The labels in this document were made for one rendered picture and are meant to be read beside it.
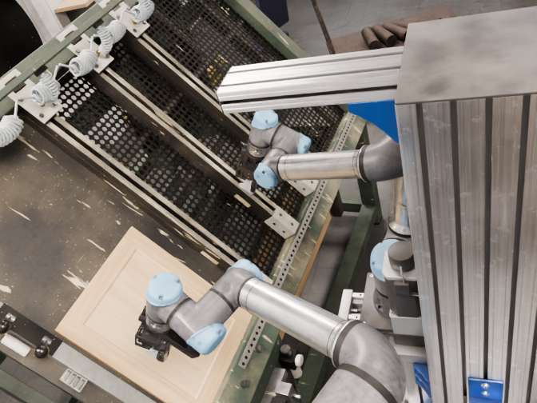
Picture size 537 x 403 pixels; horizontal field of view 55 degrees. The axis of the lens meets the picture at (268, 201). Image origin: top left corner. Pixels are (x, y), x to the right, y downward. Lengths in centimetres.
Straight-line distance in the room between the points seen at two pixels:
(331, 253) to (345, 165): 202
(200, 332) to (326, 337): 27
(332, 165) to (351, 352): 58
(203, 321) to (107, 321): 70
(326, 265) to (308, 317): 226
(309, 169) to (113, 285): 80
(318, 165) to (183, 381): 88
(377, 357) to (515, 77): 48
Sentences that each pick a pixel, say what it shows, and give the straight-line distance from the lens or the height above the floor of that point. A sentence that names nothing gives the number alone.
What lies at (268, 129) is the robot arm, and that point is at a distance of 157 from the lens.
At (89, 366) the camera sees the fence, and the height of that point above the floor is 124.
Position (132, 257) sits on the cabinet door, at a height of 129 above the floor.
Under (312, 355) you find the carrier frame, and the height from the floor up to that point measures 18.
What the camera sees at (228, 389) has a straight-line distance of 186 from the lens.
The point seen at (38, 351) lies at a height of 143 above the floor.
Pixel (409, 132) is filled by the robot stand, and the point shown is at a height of 198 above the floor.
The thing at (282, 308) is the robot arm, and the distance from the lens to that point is 103.
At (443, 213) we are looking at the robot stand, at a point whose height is 181.
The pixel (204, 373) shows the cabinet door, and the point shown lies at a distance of 187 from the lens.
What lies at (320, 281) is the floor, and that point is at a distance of 318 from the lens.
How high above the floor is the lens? 244
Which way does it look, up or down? 40 degrees down
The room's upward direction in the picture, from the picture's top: 20 degrees counter-clockwise
